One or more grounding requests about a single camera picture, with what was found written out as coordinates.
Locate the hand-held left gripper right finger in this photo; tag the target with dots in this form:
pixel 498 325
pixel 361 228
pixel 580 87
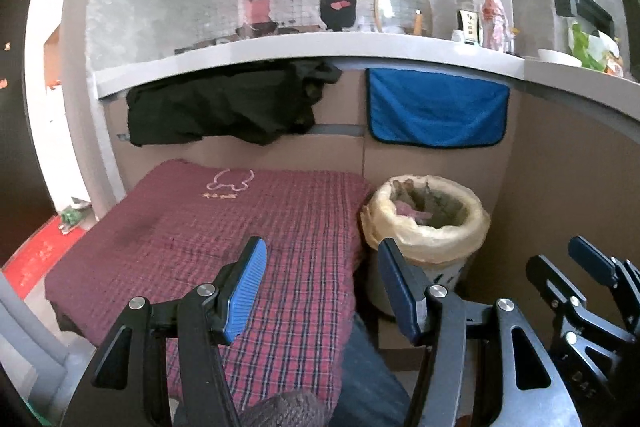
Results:
pixel 400 292

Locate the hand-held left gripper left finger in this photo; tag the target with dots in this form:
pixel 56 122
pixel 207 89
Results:
pixel 245 292

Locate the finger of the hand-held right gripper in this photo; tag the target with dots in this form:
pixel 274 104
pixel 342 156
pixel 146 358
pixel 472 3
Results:
pixel 547 277
pixel 592 254

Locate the white trash bin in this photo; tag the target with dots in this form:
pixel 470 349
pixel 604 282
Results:
pixel 385 287

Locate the person's jeans leg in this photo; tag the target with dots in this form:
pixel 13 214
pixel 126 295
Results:
pixel 370 372

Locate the brown kitchen cabinet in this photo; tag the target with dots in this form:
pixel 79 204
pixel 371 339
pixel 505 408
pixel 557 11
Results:
pixel 555 177

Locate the red plaid cloth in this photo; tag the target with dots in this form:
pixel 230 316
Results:
pixel 150 247

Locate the brown knitted cloth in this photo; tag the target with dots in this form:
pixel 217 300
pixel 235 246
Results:
pixel 285 409

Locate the black hanging cloth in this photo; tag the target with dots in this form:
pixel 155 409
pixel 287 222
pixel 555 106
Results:
pixel 220 107

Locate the green slippers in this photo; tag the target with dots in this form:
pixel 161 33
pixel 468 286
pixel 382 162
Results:
pixel 72 217

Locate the blue towel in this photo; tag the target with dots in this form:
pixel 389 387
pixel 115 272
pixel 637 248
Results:
pixel 435 107

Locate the white bowl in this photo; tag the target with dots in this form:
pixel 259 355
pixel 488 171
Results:
pixel 557 57

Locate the bag of green vegetables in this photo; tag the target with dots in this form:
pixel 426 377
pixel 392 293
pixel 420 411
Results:
pixel 590 49

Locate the red doormat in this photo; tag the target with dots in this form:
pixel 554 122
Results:
pixel 35 257

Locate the grey chair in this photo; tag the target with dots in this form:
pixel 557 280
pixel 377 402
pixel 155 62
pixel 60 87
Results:
pixel 30 342

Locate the white kitchen counter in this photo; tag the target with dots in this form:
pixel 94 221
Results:
pixel 350 49

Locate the pink wrapped bottle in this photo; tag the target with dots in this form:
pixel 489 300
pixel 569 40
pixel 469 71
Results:
pixel 495 19

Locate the clear labelled bottle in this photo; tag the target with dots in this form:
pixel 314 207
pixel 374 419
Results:
pixel 468 24

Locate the dark wooden door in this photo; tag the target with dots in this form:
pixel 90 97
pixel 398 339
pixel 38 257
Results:
pixel 22 132

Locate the wooden rimmed glass pot lid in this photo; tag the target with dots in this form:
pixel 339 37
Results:
pixel 400 7

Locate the black wall rack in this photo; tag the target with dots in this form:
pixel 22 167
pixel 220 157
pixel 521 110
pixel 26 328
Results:
pixel 587 7

